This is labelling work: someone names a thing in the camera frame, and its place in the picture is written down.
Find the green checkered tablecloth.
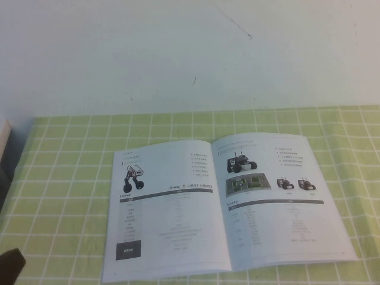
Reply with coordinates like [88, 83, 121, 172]
[0, 105, 380, 285]

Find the white box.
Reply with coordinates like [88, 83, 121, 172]
[0, 118, 13, 158]

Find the white product booklet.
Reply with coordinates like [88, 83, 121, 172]
[100, 132, 359, 283]

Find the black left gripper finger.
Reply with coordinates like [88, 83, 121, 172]
[0, 248, 27, 285]

